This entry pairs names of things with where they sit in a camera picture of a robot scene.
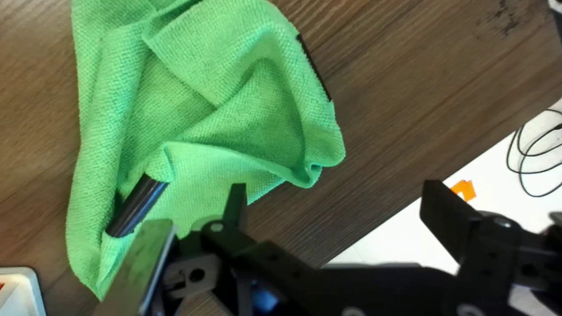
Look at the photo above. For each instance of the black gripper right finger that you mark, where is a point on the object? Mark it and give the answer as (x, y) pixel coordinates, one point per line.
(450, 222)

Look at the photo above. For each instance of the orange floor tape mark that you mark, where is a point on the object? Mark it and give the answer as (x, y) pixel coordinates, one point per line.
(464, 191)

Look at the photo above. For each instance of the green microfiber towel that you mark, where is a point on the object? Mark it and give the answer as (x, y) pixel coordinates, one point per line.
(234, 89)

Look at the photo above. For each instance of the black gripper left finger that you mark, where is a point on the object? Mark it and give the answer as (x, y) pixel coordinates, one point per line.
(136, 206)

